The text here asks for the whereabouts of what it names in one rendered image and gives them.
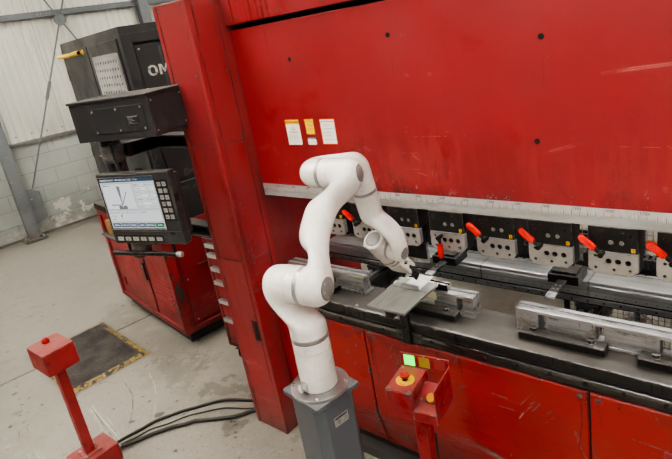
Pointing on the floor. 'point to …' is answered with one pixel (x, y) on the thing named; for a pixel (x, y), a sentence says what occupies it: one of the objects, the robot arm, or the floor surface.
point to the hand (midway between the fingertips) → (409, 273)
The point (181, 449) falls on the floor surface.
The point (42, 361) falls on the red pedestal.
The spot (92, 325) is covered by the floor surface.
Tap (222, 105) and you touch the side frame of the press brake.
